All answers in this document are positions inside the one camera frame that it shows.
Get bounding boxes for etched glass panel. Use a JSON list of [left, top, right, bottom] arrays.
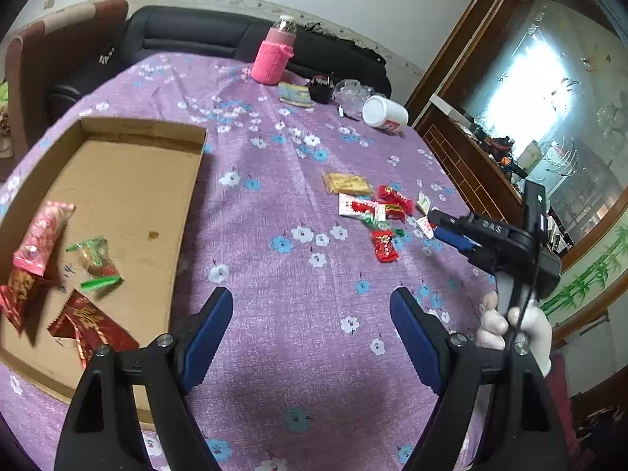
[[461, 0, 628, 246]]

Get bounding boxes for dark red gold-print packet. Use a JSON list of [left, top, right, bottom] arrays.
[[47, 288, 141, 371]]

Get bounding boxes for pile of clothes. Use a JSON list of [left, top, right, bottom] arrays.
[[0, 81, 15, 158]]

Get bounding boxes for white red snack packet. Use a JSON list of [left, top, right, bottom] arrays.
[[338, 193, 387, 223]]

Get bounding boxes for brown armchair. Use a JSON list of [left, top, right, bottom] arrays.
[[5, 0, 129, 158]]

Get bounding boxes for red gold snack packet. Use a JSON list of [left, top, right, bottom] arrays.
[[0, 267, 50, 337]]

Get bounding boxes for shallow cardboard box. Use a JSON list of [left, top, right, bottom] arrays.
[[0, 118, 208, 427]]

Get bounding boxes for black leather sofa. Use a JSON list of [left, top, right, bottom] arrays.
[[46, 6, 392, 109]]

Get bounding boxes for booklet on table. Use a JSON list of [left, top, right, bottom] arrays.
[[277, 82, 315, 109]]

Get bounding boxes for purple floral tablecloth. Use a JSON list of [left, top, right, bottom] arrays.
[[0, 51, 496, 471]]

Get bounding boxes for wooden cabinet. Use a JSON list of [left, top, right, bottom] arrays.
[[403, 0, 628, 334]]

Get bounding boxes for red doll-print snack packet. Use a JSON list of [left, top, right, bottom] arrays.
[[377, 184, 414, 219]]

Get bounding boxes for small red snack packet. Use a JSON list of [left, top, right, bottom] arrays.
[[370, 229, 399, 262]]

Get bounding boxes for pink cartoon snack packet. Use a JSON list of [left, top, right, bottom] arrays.
[[12, 201, 77, 276]]

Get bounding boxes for green-ended clear candy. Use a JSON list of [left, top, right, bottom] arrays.
[[66, 237, 123, 295]]

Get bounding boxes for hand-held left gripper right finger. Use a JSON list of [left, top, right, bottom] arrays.
[[390, 287, 572, 471]]

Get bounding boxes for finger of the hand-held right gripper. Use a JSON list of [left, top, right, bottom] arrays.
[[432, 226, 484, 258], [427, 207, 474, 231]]

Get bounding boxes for person's right hand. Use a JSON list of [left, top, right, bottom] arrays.
[[476, 292, 553, 376]]

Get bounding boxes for pink sleeved bottle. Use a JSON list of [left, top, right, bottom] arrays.
[[251, 15, 298, 84]]

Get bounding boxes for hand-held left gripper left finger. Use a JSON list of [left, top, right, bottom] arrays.
[[54, 286, 234, 471]]

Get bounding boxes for green candy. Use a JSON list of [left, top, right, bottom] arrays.
[[370, 218, 408, 236]]

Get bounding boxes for yellow biscuit packet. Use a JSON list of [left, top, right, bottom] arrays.
[[322, 172, 372, 195]]

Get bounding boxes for black charger with cable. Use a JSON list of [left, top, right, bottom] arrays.
[[309, 75, 337, 105]]

